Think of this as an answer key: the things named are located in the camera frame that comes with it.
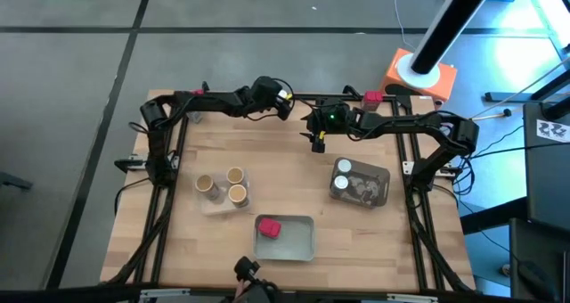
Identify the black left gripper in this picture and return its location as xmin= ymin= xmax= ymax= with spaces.
xmin=251 ymin=75 xmax=294 ymax=121

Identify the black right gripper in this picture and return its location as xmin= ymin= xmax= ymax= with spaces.
xmin=299 ymin=98 xmax=356 ymax=154

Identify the dark transparent plastic bin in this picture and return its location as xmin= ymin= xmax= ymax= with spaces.
xmin=329 ymin=156 xmax=392 ymax=209

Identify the red and blue box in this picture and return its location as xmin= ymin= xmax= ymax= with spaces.
xmin=361 ymin=90 xmax=385 ymax=112

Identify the glass jar wooden lid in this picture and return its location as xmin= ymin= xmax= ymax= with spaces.
xmin=225 ymin=166 xmax=247 ymax=187

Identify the tan cup near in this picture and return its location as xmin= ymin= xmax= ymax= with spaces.
xmin=227 ymin=184 xmax=250 ymax=209

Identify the tan cup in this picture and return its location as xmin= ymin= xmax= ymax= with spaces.
xmin=227 ymin=184 xmax=250 ymax=209
xmin=194 ymin=173 xmax=221 ymax=202

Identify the pink red block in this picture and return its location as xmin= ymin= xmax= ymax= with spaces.
xmin=257 ymin=217 xmax=283 ymax=240

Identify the tan cup far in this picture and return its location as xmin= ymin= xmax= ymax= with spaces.
xmin=194 ymin=173 xmax=221 ymax=202

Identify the clear plastic tray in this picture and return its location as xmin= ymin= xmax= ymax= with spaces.
xmin=193 ymin=166 xmax=253 ymax=217

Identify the white round disc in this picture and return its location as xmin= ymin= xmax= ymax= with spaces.
xmin=395 ymin=52 xmax=442 ymax=89

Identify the orange box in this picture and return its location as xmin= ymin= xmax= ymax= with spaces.
xmin=380 ymin=47 xmax=459 ymax=103

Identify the wooden stick black knob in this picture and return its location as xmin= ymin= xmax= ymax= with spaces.
xmin=470 ymin=108 xmax=513 ymax=120

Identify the black pole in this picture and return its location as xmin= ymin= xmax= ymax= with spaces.
xmin=409 ymin=0 xmax=501 ymax=76

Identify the black desk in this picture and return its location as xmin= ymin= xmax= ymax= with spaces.
xmin=509 ymin=217 xmax=570 ymax=303
xmin=523 ymin=101 xmax=570 ymax=233

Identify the white paper black print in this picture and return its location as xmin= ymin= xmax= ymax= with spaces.
xmin=536 ymin=119 xmax=570 ymax=143

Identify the black stand foot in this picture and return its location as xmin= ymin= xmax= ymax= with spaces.
xmin=0 ymin=171 xmax=34 ymax=192

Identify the black aluminium table frame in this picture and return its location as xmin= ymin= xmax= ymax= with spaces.
xmin=100 ymin=86 xmax=477 ymax=303

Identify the small black table-level camera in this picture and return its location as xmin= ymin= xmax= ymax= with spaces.
xmin=233 ymin=256 xmax=264 ymax=283

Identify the thin white cable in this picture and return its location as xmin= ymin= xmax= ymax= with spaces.
xmin=393 ymin=0 xmax=409 ymax=50

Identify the black cable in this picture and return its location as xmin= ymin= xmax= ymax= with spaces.
xmin=465 ymin=124 xmax=538 ymax=161

